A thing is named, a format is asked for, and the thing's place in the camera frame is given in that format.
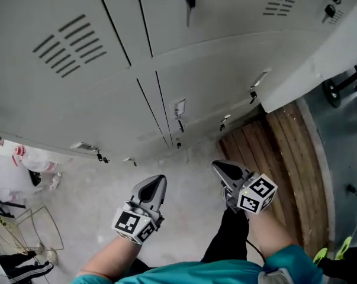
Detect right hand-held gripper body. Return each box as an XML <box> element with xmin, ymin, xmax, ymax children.
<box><xmin>223</xmin><ymin>172</ymin><xmax>278</xmax><ymax>216</ymax></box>

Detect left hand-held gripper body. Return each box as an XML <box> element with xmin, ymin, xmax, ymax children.
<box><xmin>111</xmin><ymin>201</ymin><xmax>165</xmax><ymax>246</ymax></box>

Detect grey metal locker cabinet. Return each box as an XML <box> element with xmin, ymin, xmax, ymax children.
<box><xmin>0</xmin><ymin>0</ymin><xmax>357</xmax><ymax>167</ymax></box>

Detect person's left forearm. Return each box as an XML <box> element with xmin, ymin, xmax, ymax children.
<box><xmin>76</xmin><ymin>234</ymin><xmax>143</xmax><ymax>280</ymax></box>

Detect person's right forearm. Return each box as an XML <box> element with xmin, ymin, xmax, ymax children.
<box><xmin>247</xmin><ymin>210</ymin><xmax>300</xmax><ymax>259</ymax></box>

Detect brown wooden slat platform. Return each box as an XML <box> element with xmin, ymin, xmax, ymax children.
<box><xmin>218</xmin><ymin>101</ymin><xmax>330</xmax><ymax>259</ymax></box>

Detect person's black trousers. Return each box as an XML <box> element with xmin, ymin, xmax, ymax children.
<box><xmin>133</xmin><ymin>207</ymin><xmax>250</xmax><ymax>272</ymax></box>

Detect person's teal shirt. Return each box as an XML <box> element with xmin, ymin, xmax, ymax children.
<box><xmin>71</xmin><ymin>244</ymin><xmax>324</xmax><ymax>284</ymax></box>

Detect small white floor bottle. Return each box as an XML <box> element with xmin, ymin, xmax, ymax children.
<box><xmin>49</xmin><ymin>172</ymin><xmax>62</xmax><ymax>191</ymax></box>

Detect black waste bin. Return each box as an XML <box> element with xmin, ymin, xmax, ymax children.
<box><xmin>28</xmin><ymin>170</ymin><xmax>42</xmax><ymax>188</ymax></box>

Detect black wheeled rack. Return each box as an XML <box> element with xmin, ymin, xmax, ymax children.
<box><xmin>321</xmin><ymin>63</ymin><xmax>357</xmax><ymax>109</ymax></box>

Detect large white box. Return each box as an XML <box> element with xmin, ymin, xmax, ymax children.
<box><xmin>259</xmin><ymin>0</ymin><xmax>357</xmax><ymax>114</ymax></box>

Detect white water dispenser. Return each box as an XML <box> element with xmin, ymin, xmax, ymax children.
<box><xmin>0</xmin><ymin>152</ymin><xmax>44</xmax><ymax>195</ymax></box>

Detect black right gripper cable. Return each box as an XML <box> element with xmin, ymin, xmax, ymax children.
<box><xmin>245</xmin><ymin>238</ymin><xmax>266</xmax><ymax>262</ymax></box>

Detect grey shoulder strap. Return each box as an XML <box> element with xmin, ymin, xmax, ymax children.
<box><xmin>258</xmin><ymin>266</ymin><xmax>297</xmax><ymax>284</ymax></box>

